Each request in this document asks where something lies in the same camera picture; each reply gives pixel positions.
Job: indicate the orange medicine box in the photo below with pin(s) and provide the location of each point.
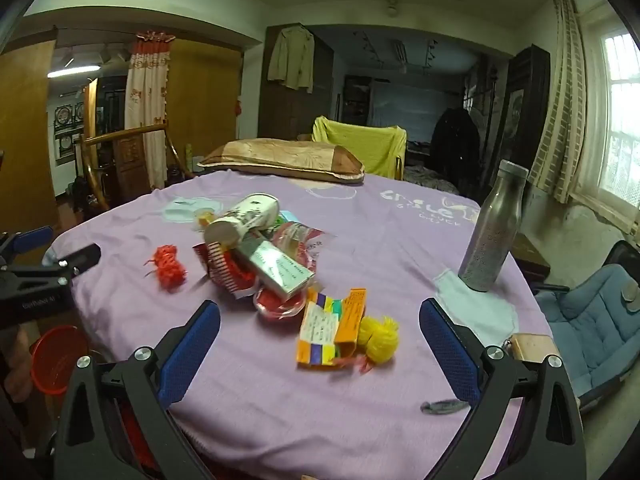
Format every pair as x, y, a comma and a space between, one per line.
320, 330

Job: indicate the white printed paper cup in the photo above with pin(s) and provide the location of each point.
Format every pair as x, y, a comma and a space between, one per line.
245, 217

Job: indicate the dark wooden wardrobe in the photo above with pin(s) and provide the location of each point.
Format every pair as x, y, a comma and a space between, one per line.
300, 110

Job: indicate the window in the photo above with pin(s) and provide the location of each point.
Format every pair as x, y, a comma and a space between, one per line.
620, 110

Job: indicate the yellow yarn pompom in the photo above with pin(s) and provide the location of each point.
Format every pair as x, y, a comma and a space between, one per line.
377, 337

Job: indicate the orange wooden door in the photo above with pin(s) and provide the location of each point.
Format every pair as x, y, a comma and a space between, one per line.
25, 135

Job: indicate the red plastic mesh basket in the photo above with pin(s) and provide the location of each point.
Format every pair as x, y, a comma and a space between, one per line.
55, 360

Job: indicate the blue cushioned chair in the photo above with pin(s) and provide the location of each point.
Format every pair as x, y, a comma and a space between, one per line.
590, 330

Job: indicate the small silver wrapper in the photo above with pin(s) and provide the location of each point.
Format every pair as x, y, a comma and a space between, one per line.
442, 406

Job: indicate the dark tall cabinet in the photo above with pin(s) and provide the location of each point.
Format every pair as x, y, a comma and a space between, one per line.
520, 110

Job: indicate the curved wooden chair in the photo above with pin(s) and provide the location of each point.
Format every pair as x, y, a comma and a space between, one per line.
130, 155

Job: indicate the fluorescent tube lamp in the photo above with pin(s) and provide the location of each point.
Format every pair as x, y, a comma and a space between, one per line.
75, 70

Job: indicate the silver green long box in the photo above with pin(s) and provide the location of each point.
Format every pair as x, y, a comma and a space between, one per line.
277, 265

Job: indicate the tan wooden block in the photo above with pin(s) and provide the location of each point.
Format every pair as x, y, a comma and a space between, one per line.
532, 346

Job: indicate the silver metal bottle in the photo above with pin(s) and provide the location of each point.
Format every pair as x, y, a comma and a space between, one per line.
492, 230

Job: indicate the brown beige pillow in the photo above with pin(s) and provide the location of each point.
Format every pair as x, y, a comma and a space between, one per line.
285, 157

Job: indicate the beige hanging jacket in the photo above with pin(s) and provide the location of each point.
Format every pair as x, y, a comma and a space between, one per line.
290, 60

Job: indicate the dark wooden side table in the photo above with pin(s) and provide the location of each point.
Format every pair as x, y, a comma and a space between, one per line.
530, 255

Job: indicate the red striped snack wrapper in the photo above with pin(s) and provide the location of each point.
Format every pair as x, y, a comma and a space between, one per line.
222, 267

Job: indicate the clear red printed bag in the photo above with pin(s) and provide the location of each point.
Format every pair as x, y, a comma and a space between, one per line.
305, 237

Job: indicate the red white door curtain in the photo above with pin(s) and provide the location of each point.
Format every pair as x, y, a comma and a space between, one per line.
145, 95

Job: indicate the beige checked curtain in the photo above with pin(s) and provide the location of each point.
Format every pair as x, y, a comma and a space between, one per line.
565, 110

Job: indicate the black hanging coat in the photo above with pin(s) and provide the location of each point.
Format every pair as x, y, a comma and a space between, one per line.
452, 145

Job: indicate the red yarn ball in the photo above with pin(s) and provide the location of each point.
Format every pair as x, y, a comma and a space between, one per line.
167, 265

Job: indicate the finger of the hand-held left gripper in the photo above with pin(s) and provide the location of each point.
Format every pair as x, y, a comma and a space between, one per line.
75, 259
30, 239

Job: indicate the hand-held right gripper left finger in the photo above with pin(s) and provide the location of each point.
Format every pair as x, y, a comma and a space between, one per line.
190, 355

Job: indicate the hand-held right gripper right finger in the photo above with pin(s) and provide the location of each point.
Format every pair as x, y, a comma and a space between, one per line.
447, 355

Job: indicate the yellow blanket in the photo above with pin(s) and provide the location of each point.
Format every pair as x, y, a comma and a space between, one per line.
360, 145

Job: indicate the white screen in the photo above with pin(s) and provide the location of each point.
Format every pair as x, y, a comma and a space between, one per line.
405, 110

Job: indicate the clear cup with red wrappers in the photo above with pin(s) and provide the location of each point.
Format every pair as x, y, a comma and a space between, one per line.
277, 306

